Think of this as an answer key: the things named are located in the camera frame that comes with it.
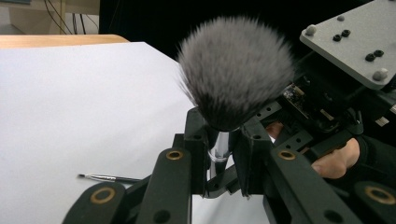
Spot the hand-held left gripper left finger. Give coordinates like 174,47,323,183
182,106,213,196

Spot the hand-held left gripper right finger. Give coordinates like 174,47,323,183
233,115,275,198

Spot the large fluffy makeup brush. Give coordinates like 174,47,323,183
177,15,296,182

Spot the thin black makeup brush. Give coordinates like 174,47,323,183
77,173,143,184

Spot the white board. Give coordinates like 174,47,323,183
0,41,263,224

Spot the black curtain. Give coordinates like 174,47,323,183
98,0,375,62

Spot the wooden table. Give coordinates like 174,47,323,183
0,34,131,49

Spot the bundle of black wall cables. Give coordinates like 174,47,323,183
42,0,100,35

